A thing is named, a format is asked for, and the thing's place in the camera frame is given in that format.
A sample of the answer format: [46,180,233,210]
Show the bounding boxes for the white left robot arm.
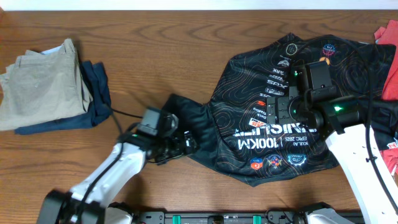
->
[37,131,198,224]

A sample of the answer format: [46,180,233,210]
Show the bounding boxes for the black printed cycling jersey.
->
[164,34,397,187]

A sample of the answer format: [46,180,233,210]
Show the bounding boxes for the folded beige trousers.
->
[1,39,93,131]

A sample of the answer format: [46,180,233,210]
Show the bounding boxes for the folded navy blue garment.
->
[14,61,113,135]

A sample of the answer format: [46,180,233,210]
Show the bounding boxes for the light blue folded garment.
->
[40,45,63,55]

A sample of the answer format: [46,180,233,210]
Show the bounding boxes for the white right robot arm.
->
[266,85,397,223]

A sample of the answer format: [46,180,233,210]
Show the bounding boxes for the red crumpled garment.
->
[374,20,397,176]

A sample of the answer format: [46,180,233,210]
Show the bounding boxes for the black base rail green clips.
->
[105,202,364,224]

